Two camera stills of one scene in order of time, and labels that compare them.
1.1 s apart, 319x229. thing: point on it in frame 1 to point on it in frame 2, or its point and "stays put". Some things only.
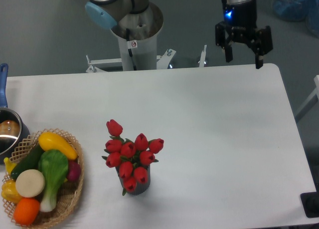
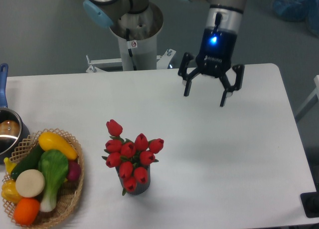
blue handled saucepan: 14,130 stays put
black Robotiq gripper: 240,23 to 215,57
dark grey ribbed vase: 141,188 stays put
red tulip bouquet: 131,158 stays put
